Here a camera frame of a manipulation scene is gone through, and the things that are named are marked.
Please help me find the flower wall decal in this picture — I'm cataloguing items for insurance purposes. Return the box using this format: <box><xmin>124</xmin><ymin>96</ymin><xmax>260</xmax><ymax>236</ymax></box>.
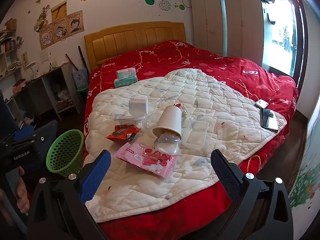
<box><xmin>291</xmin><ymin>155</ymin><xmax>320</xmax><ymax>208</ymax></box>

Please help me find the yellow wall poster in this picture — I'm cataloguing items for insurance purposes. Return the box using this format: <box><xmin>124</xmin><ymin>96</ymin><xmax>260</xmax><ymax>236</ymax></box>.
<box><xmin>51</xmin><ymin>0</ymin><xmax>67</xmax><ymax>22</ymax></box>

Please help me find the white round plastic lid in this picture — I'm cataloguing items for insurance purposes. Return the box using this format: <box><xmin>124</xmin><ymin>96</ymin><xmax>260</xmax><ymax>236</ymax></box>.
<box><xmin>114</xmin><ymin>114</ymin><xmax>144</xmax><ymax>126</ymax></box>

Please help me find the black sword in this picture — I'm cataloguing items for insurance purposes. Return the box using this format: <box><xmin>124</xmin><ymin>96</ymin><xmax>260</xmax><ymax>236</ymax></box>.
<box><xmin>78</xmin><ymin>45</ymin><xmax>90</xmax><ymax>75</ymax></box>

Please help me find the wooden stick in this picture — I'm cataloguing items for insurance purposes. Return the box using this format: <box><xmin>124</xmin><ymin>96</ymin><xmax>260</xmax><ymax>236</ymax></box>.
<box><xmin>65</xmin><ymin>53</ymin><xmax>80</xmax><ymax>72</ymax></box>

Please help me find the clear plastic dome lid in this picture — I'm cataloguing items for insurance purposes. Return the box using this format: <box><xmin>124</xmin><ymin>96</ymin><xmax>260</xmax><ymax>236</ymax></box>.
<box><xmin>154</xmin><ymin>134</ymin><xmax>182</xmax><ymax>156</ymax></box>

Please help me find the cartoon faces wall poster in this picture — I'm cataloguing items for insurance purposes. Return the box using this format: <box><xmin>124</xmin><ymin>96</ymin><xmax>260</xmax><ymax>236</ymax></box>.
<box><xmin>39</xmin><ymin>10</ymin><xmax>84</xmax><ymax>50</ymax></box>

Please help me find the orange snack wrapper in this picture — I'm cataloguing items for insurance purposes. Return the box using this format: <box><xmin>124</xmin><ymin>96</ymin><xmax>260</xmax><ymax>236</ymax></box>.
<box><xmin>105</xmin><ymin>124</ymin><xmax>142</xmax><ymax>143</ymax></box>

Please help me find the small white box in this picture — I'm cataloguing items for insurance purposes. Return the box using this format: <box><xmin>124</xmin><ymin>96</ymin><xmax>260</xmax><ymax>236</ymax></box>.
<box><xmin>128</xmin><ymin>97</ymin><xmax>148</xmax><ymax>117</ymax></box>

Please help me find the white paper cup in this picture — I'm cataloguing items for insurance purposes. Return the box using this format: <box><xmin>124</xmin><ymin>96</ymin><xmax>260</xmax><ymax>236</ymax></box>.
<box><xmin>152</xmin><ymin>105</ymin><xmax>183</xmax><ymax>139</ymax></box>

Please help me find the white desk lamp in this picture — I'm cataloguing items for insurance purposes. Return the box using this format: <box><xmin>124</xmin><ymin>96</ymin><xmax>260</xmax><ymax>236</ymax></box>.
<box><xmin>25</xmin><ymin>62</ymin><xmax>37</xmax><ymax>78</ymax></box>

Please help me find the white desk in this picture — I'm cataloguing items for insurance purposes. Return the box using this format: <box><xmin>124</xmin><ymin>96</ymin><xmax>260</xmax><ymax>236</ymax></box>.
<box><xmin>5</xmin><ymin>61</ymin><xmax>82</xmax><ymax>123</ymax></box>

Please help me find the red patterned blanket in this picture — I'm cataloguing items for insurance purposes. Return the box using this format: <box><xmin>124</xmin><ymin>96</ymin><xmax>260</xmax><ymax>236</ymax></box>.
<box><xmin>84</xmin><ymin>40</ymin><xmax>299</xmax><ymax>240</ymax></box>

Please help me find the clear rectangular plastic container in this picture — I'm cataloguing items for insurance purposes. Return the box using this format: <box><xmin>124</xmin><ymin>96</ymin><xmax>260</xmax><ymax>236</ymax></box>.
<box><xmin>180</xmin><ymin>119</ymin><xmax>209</xmax><ymax>148</ymax></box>

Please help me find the pink snack wrapper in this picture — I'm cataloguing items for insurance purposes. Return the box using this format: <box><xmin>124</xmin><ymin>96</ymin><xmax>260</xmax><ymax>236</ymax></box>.
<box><xmin>115</xmin><ymin>141</ymin><xmax>179</xmax><ymax>178</ymax></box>

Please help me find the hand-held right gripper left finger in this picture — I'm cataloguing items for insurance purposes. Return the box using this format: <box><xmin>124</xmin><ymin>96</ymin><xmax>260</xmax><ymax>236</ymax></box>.
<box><xmin>27</xmin><ymin>149</ymin><xmax>112</xmax><ymax>240</ymax></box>

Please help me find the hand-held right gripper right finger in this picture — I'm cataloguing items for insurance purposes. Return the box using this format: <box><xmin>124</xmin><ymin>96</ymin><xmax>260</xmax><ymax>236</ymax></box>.
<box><xmin>210</xmin><ymin>149</ymin><xmax>294</xmax><ymax>240</ymax></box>

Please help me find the bright window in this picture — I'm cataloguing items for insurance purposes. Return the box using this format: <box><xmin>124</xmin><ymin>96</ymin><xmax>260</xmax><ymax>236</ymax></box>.
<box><xmin>261</xmin><ymin>0</ymin><xmax>304</xmax><ymax>78</ymax></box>

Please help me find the teal tissue pack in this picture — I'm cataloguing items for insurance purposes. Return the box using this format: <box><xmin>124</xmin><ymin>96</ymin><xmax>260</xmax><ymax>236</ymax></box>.
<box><xmin>114</xmin><ymin>76</ymin><xmax>138</xmax><ymax>89</ymax></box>

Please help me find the green plastic basket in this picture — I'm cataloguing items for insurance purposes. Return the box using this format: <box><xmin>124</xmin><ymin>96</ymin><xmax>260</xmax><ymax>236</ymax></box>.
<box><xmin>46</xmin><ymin>129</ymin><xmax>85</xmax><ymax>178</ymax></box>

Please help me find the person's left hand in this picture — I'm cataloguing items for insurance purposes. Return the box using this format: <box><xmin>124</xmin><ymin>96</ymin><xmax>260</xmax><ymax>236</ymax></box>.
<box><xmin>15</xmin><ymin>167</ymin><xmax>31</xmax><ymax>213</ymax></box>

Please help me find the red white small wrapper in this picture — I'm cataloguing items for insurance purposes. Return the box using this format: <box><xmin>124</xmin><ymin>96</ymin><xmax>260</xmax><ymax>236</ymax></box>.
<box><xmin>174</xmin><ymin>102</ymin><xmax>188</xmax><ymax>118</ymax></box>

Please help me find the white bookshelf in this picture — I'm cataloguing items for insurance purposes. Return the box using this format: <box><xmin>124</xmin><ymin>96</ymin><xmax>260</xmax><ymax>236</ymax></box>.
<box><xmin>0</xmin><ymin>19</ymin><xmax>23</xmax><ymax>80</ymax></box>

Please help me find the black smartphone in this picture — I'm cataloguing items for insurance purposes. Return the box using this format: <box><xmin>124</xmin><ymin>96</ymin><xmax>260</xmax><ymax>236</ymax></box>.
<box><xmin>260</xmin><ymin>108</ymin><xmax>279</xmax><ymax>132</ymax></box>

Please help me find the white tissue pack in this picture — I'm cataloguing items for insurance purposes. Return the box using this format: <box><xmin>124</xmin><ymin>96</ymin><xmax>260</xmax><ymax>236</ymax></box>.
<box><xmin>116</xmin><ymin>68</ymin><xmax>137</xmax><ymax>80</ymax></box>

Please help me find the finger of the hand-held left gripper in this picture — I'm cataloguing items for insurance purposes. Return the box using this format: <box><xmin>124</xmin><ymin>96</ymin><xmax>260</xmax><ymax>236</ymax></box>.
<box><xmin>7</xmin><ymin>120</ymin><xmax>58</xmax><ymax>154</ymax></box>

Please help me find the white wardrobe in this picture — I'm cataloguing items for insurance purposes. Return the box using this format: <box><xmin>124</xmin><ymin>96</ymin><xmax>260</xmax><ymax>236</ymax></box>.
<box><xmin>191</xmin><ymin>0</ymin><xmax>265</xmax><ymax>58</ymax></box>

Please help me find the white quilted mat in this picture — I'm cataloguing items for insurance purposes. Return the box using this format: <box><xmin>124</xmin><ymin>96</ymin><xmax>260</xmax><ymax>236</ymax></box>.
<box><xmin>85</xmin><ymin>68</ymin><xmax>287</xmax><ymax>224</ymax></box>

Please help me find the blue paper bag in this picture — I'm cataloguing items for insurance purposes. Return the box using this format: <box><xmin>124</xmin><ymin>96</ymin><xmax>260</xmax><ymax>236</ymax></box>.
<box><xmin>72</xmin><ymin>69</ymin><xmax>89</xmax><ymax>88</ymax></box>

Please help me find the wooden bed headboard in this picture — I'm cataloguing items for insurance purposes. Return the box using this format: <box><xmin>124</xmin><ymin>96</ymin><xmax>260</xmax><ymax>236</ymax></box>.
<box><xmin>84</xmin><ymin>21</ymin><xmax>187</xmax><ymax>71</ymax></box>

